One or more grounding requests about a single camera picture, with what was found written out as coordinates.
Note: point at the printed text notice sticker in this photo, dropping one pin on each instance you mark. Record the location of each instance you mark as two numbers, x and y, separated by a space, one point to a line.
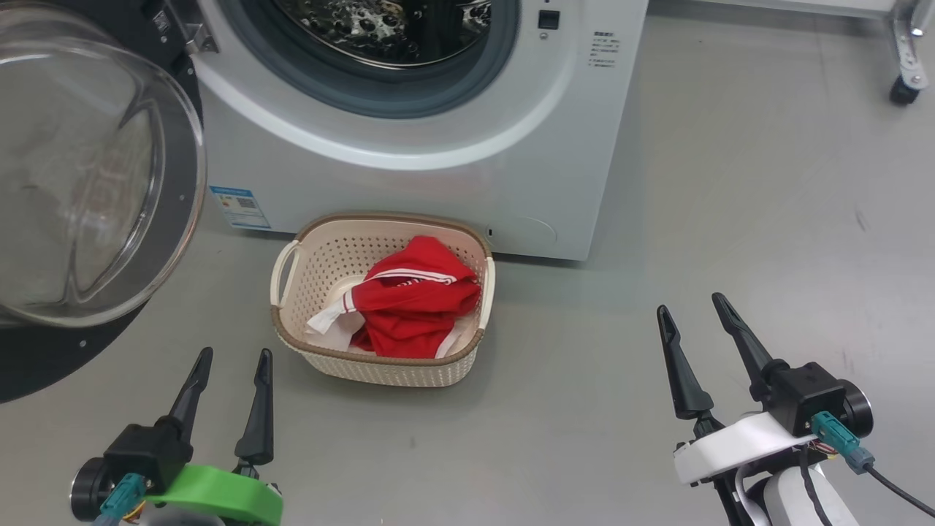
605 50

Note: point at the wrist black camera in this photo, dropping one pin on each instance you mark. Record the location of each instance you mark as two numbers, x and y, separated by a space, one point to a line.
803 394
146 453

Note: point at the white partition panel on casters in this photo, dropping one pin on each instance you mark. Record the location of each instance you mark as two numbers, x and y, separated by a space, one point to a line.
909 51

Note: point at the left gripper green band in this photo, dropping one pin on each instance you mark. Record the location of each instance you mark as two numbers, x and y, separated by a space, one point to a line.
219 493

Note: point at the glass washing machine door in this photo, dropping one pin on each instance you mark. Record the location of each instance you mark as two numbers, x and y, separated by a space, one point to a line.
88 183

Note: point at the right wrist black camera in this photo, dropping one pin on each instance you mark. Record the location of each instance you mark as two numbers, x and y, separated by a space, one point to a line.
803 394

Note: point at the red garment white stripes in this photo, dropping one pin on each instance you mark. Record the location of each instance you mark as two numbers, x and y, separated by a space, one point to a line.
416 307

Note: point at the blue energy label sticker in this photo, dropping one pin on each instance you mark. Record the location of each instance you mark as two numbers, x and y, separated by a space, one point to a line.
239 208

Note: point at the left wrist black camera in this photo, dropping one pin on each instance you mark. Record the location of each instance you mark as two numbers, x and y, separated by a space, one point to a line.
146 453

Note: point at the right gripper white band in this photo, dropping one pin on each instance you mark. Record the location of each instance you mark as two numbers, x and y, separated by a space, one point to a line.
738 442

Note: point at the cream perforated laundry basket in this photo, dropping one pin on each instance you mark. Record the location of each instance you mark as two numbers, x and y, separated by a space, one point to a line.
329 256

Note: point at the white front-load washing machine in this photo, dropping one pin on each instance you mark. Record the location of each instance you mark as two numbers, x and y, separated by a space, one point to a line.
438 190

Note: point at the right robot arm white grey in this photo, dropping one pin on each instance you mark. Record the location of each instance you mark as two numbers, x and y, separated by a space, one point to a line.
796 504

